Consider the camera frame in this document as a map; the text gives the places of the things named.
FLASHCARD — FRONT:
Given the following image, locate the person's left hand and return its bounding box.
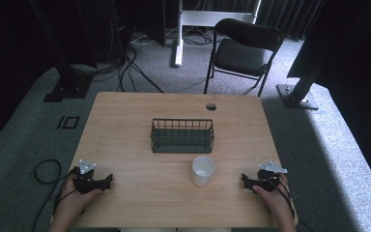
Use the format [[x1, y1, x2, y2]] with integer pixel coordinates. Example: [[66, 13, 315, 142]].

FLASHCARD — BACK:
[[52, 169, 103, 228]]

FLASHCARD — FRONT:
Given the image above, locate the wooden table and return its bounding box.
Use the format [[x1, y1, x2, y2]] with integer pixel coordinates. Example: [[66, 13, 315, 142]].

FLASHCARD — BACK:
[[50, 91, 300, 230]]

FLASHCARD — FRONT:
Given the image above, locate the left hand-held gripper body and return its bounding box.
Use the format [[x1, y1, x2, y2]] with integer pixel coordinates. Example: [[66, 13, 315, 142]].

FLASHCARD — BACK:
[[72, 159, 103, 195]]

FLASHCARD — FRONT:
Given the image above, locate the white cup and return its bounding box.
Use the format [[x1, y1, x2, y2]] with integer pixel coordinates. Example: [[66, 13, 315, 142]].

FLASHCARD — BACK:
[[191, 156, 216, 188]]

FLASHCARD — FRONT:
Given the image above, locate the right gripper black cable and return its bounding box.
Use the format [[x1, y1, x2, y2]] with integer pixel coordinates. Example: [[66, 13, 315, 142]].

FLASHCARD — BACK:
[[264, 173, 315, 232]]

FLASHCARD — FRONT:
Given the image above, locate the black metal stand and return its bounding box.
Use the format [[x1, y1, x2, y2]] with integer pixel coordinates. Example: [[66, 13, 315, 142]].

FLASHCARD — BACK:
[[275, 0, 328, 111], [28, 0, 95, 103]]

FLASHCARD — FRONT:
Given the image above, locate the dark wire basket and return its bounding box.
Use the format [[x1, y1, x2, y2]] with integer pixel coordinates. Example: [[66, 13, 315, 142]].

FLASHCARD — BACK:
[[150, 117, 216, 155]]

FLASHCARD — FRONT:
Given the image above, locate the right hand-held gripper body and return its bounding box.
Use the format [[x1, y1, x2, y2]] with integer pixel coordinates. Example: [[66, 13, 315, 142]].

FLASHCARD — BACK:
[[256, 160, 289, 193]]

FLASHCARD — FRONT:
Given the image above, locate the black folding chair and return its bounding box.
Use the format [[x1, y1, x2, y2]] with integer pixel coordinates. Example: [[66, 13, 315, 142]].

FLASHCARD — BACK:
[[203, 17, 285, 99]]

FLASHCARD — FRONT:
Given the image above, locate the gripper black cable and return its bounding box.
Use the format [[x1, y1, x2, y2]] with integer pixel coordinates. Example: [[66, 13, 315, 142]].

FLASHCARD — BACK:
[[264, 173, 315, 232], [31, 159, 78, 232]]

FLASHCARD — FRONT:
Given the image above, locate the white desk frame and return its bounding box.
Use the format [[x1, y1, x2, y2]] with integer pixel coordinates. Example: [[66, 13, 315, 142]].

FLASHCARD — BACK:
[[173, 0, 263, 68]]

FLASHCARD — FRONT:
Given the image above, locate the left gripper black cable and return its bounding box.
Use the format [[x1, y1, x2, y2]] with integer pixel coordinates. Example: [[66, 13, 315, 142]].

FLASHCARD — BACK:
[[31, 159, 78, 232]]

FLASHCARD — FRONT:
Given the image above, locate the bundle of floor cables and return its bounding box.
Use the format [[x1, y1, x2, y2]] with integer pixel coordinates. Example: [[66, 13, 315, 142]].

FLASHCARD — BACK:
[[71, 28, 214, 95]]

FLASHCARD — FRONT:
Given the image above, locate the person's right hand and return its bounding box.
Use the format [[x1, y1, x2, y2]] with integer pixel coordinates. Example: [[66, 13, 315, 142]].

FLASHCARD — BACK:
[[251, 172, 297, 224]]

